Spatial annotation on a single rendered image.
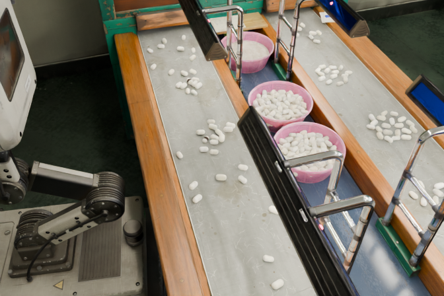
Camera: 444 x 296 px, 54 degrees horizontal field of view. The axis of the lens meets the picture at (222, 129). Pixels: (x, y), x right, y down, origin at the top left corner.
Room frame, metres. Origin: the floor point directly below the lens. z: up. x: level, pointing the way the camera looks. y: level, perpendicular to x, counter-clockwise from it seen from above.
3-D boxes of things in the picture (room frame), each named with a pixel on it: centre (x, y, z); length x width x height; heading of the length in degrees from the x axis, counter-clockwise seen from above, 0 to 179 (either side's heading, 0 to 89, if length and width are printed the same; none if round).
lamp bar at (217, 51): (1.59, 0.10, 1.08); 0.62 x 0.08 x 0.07; 16
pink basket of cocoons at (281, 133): (1.14, -0.32, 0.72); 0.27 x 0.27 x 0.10
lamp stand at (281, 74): (1.72, -0.36, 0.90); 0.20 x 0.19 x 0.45; 16
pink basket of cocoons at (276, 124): (1.41, -0.24, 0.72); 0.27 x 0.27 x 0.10
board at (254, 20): (2.04, -0.06, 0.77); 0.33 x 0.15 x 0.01; 106
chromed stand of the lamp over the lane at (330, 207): (0.68, -0.25, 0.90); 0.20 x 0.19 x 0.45; 16
